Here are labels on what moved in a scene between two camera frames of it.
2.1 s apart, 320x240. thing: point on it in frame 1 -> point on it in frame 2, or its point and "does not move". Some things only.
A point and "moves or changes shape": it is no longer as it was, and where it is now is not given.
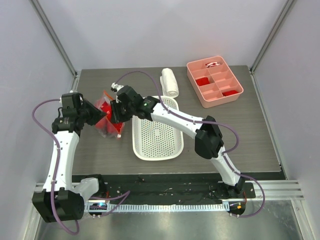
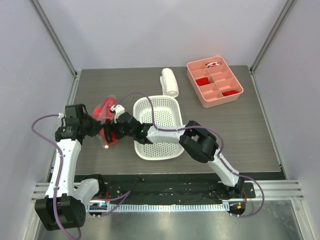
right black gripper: x=116 y=111 -> x=114 y=131
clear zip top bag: x=105 y=126 moves or changes shape
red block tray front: x=226 y=93 does not move
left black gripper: x=98 y=115 -> x=97 y=125
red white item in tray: x=212 y=64 does not move
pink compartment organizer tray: x=214 y=81 does not move
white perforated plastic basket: x=152 y=141 does not move
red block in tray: x=202 y=81 does not move
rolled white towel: x=169 y=83 does not move
